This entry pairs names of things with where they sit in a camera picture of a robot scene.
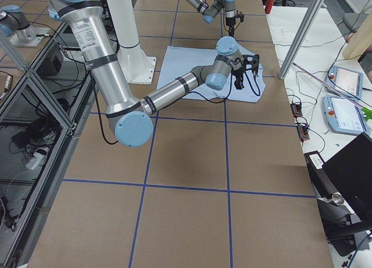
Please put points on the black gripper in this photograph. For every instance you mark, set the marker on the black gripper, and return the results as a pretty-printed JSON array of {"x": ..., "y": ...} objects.
[
  {"x": 238, "y": 75},
  {"x": 230, "y": 23}
]

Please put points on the light blue t-shirt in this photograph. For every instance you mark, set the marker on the light blue t-shirt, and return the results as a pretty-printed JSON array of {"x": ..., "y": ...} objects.
[{"x": 179, "y": 61}]

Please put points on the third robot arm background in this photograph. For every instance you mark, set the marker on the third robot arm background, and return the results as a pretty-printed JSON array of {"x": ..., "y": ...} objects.
[{"x": 14, "y": 25}]

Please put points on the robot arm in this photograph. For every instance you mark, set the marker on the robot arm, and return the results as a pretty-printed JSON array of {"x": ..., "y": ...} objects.
[
  {"x": 209, "y": 9},
  {"x": 128, "y": 116}
]

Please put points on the red fire extinguisher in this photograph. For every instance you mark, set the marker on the red fire extinguisher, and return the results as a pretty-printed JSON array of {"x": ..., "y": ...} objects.
[{"x": 268, "y": 6}]

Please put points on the lower teach pendant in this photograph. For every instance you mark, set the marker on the lower teach pendant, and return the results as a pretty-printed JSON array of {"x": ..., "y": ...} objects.
[{"x": 343, "y": 116}]

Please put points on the teach pendant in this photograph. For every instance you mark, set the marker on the teach pendant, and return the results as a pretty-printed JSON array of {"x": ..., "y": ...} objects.
[
  {"x": 350, "y": 82},
  {"x": 343, "y": 116}
]

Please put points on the upper teach pendant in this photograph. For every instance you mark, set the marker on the upper teach pendant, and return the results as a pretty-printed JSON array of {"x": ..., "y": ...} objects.
[{"x": 350, "y": 82}]

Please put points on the metal reacher grabber tool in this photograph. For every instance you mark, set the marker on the metal reacher grabber tool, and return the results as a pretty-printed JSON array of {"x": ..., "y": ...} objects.
[{"x": 365, "y": 110}]

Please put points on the black monitor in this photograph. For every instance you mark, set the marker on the black monitor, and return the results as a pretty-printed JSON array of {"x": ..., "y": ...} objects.
[{"x": 350, "y": 172}]

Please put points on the black power box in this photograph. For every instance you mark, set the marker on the black power box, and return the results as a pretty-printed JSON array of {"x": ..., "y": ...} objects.
[{"x": 51, "y": 64}]

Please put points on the aluminium frame post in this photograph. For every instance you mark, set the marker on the aluminium frame post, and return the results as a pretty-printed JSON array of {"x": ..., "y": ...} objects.
[{"x": 302, "y": 31}]

